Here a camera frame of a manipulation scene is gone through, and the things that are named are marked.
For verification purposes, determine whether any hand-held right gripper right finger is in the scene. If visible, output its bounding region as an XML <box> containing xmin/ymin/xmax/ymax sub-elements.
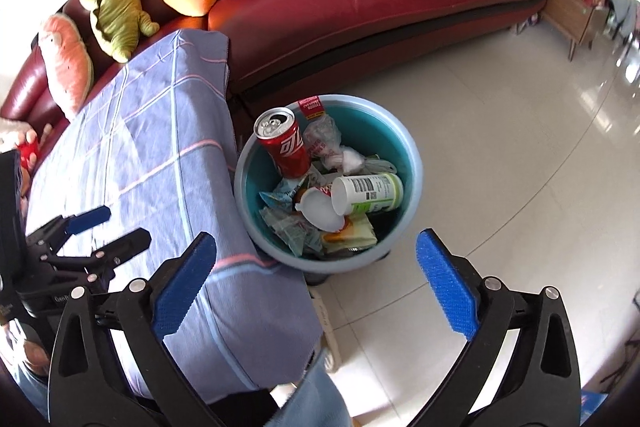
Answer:
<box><xmin>400</xmin><ymin>228</ymin><xmax>583</xmax><ymax>427</ymax></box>

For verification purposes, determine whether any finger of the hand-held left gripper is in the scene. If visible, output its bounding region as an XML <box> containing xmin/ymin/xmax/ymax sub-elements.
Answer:
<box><xmin>25</xmin><ymin>206</ymin><xmax>112</xmax><ymax>253</ymax></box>
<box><xmin>50</xmin><ymin>228</ymin><xmax>152</xmax><ymax>280</ymax></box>

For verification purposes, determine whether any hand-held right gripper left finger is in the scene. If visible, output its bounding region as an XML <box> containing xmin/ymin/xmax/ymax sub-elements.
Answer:
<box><xmin>47</xmin><ymin>231</ymin><xmax>221</xmax><ymax>427</ymax></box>

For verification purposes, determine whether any yellow snack packet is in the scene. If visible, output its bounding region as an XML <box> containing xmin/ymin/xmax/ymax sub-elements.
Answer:
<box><xmin>322</xmin><ymin>214</ymin><xmax>378</xmax><ymax>253</ymax></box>

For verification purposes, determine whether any light blue snack wrapper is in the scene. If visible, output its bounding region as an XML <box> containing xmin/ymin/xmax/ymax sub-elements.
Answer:
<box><xmin>262</xmin><ymin>207</ymin><xmax>323</xmax><ymax>258</ymax></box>
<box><xmin>260</xmin><ymin>179</ymin><xmax>311</xmax><ymax>210</ymax></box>

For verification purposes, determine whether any white bottle with green label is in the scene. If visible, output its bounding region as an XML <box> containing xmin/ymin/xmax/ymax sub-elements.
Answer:
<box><xmin>331</xmin><ymin>173</ymin><xmax>404</xmax><ymax>217</ymax></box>

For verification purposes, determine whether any clear plastic bag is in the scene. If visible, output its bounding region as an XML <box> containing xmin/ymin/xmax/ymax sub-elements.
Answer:
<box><xmin>365</xmin><ymin>154</ymin><xmax>398</xmax><ymax>175</ymax></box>

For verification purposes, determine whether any white tissue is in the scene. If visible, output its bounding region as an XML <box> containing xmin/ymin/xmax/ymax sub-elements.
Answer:
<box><xmin>340</xmin><ymin>147</ymin><xmax>366</xmax><ymax>172</ymax></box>

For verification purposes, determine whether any teal plastic bin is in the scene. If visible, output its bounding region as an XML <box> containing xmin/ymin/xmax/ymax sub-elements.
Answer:
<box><xmin>233</xmin><ymin>94</ymin><xmax>425</xmax><ymax>287</ymax></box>

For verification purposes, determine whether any red soda can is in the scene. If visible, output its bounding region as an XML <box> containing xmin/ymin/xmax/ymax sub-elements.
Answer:
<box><xmin>253</xmin><ymin>107</ymin><xmax>313</xmax><ymax>180</ymax></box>

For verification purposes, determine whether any clear plastic wrapper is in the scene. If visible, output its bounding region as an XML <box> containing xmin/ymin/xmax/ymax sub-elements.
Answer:
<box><xmin>304</xmin><ymin>114</ymin><xmax>343</xmax><ymax>160</ymax></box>

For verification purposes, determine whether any person's left hand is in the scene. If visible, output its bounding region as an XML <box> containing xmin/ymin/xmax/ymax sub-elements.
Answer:
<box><xmin>10</xmin><ymin>338</ymin><xmax>51</xmax><ymax>370</ymax></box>

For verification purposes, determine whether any blue plaid cloth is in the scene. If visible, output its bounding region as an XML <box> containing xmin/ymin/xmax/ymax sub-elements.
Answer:
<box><xmin>25</xmin><ymin>29</ymin><xmax>323</xmax><ymax>400</ymax></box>

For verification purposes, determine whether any red plush toy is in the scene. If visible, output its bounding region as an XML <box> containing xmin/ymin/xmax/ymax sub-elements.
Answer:
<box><xmin>12</xmin><ymin>127</ymin><xmax>53</xmax><ymax>195</ymax></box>

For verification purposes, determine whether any beige storage box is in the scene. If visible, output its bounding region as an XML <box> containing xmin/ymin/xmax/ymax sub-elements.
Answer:
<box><xmin>309</xmin><ymin>287</ymin><xmax>345</xmax><ymax>370</ymax></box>

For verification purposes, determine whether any pink plush pillow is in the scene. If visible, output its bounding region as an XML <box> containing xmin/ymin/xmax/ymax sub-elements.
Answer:
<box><xmin>39</xmin><ymin>14</ymin><xmax>95</xmax><ymax>120</ymax></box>

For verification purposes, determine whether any person's jeans leg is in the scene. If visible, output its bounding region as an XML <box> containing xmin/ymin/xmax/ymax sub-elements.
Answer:
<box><xmin>270</xmin><ymin>362</ymin><xmax>351</xmax><ymax>427</ymax></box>

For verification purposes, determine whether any green plush dinosaur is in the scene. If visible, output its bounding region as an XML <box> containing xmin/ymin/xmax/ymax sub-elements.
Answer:
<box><xmin>77</xmin><ymin>0</ymin><xmax>161</xmax><ymax>64</ymax></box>

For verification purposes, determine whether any red paper tag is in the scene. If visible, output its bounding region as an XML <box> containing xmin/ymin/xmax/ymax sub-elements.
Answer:
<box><xmin>297</xmin><ymin>97</ymin><xmax>327</xmax><ymax>120</ymax></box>

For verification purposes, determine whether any red leather sofa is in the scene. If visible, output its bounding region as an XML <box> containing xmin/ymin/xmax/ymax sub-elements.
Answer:
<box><xmin>0</xmin><ymin>0</ymin><xmax>558</xmax><ymax>148</ymax></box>

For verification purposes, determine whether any wooden side table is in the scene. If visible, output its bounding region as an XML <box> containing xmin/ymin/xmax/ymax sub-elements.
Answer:
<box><xmin>542</xmin><ymin>0</ymin><xmax>613</xmax><ymax>62</ymax></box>

